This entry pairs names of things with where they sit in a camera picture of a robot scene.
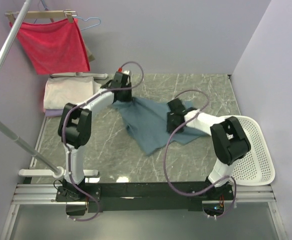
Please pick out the white perforated plastic basket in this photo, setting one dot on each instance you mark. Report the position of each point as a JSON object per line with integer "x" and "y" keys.
{"x": 256, "y": 168}

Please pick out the grey metal clothes rack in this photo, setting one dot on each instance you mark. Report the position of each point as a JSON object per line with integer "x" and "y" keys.
{"x": 20, "y": 99}

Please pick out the tan cloth behind towel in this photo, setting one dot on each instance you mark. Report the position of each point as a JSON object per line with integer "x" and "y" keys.
{"x": 89, "y": 54}

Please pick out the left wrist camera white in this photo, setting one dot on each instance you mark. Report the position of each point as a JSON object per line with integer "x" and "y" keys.
{"x": 124, "y": 71}

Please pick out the blue t shirt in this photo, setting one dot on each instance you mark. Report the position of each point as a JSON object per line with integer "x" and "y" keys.
{"x": 145, "y": 121}

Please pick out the folded white t shirt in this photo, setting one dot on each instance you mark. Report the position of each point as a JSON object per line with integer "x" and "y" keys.
{"x": 63, "y": 90}

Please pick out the wooden clip hanger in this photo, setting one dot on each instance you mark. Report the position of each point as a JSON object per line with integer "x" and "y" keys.
{"x": 47, "y": 14}

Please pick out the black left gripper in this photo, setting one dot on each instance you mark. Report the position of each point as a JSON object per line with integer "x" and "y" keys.
{"x": 128, "y": 98}

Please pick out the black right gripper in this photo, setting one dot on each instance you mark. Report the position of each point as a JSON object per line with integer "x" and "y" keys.
{"x": 169, "y": 128}

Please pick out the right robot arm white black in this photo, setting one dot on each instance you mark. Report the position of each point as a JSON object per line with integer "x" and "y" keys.
{"x": 230, "y": 143}

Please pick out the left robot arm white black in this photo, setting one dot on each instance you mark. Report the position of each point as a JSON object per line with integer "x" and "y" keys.
{"x": 76, "y": 123}

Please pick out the red towel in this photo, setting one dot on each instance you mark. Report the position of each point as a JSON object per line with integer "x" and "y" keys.
{"x": 53, "y": 48}

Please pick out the aluminium rail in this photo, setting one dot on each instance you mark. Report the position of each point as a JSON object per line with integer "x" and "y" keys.
{"x": 45, "y": 194}

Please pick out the black base beam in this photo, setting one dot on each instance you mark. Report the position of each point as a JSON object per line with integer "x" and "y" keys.
{"x": 134, "y": 196}

